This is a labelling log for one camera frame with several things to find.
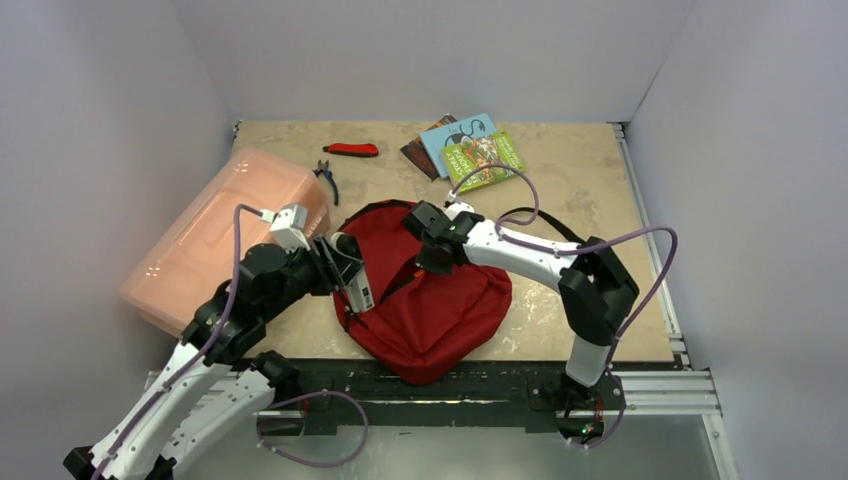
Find dark brown book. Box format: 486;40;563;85
400;114;457;181

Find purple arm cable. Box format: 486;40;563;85
89;203;370;480
445;163;680;451

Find blue handled pliers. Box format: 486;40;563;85
313;160;340;206

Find green illustrated book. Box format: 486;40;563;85
441;131;525;195

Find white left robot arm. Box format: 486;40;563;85
63;232;365;479

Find pink translucent plastic storage box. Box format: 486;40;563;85
121;147;332;336

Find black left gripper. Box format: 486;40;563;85
260;232;363;320

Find red utility knife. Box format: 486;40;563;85
322;143;380;158

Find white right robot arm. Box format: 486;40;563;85
401;201;640;407

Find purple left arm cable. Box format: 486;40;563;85
89;203;370;480

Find red student backpack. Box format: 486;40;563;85
332;199;513;385

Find light blue book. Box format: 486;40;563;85
420;113;497;179

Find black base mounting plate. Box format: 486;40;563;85
256;358;592;437

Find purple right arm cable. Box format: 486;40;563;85
445;163;680;451

